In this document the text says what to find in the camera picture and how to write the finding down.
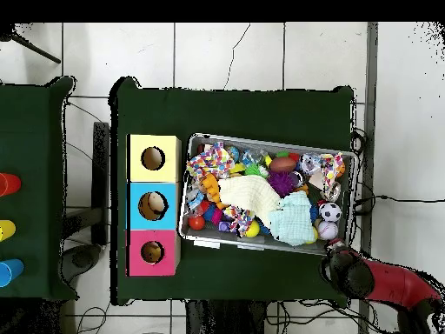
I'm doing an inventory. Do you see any wooden box with three holes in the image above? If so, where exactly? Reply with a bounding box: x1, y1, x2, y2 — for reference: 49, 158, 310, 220
125, 133, 183, 277

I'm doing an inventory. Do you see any orange plastic block toy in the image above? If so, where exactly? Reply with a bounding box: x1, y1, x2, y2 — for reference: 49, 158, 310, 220
200, 173, 223, 210

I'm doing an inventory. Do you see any mint green waffle cloth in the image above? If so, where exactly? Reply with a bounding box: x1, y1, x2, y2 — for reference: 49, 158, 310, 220
269, 190, 314, 247

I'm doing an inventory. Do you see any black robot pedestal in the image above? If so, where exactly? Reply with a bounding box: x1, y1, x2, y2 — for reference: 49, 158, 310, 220
186, 298, 279, 334

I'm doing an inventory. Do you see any red ball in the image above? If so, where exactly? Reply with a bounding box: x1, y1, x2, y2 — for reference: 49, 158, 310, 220
188, 213, 207, 232

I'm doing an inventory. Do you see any cream yellow waffle cloth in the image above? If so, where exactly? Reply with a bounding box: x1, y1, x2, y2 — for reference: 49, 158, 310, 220
218, 174, 283, 217

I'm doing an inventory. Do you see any smooth yellow ball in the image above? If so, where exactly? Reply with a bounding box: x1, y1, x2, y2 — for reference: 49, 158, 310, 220
305, 225, 321, 245

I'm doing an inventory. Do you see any clear mesh bin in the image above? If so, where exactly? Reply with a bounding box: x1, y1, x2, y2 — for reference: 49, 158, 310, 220
178, 133, 359, 257

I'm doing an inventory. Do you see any red plastic cup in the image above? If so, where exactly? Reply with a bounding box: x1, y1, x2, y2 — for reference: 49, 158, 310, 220
0, 172, 22, 197

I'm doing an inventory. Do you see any colourful polka dot fabric toy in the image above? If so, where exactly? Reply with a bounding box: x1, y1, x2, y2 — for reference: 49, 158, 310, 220
318, 152, 347, 185

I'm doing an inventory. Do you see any blue plastic cup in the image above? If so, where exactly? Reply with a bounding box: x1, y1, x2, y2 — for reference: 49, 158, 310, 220
0, 258, 25, 288

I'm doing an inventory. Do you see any black white soccer ball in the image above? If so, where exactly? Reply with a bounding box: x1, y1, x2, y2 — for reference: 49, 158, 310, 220
318, 201, 343, 224

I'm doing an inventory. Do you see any brown football toy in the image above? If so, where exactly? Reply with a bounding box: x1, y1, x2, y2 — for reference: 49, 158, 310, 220
269, 156, 299, 175

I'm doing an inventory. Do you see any colourful patchwork fabric toy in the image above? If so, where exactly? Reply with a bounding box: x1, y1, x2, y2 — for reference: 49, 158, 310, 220
185, 141, 236, 182

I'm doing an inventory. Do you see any black tripod leg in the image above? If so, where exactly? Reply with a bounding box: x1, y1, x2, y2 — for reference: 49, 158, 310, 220
0, 23, 63, 65

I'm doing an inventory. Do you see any black equipment stand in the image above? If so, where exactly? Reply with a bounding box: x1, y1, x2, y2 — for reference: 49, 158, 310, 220
61, 121, 112, 279

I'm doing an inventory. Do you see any dark green table cloth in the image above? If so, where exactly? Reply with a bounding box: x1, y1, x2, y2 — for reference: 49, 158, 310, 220
110, 76, 355, 306
0, 76, 76, 300

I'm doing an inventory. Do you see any white baseball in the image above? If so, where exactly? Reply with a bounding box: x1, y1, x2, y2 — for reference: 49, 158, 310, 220
317, 220, 340, 241

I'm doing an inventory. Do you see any purple spiky ball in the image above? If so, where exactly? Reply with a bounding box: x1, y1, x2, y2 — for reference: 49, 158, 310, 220
269, 171, 296, 196

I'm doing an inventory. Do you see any yellow plastic cup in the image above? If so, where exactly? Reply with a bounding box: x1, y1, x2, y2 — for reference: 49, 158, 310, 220
0, 219, 17, 243

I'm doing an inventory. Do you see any clear plastic ball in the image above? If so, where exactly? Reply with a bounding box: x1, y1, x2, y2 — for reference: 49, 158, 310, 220
298, 153, 322, 175

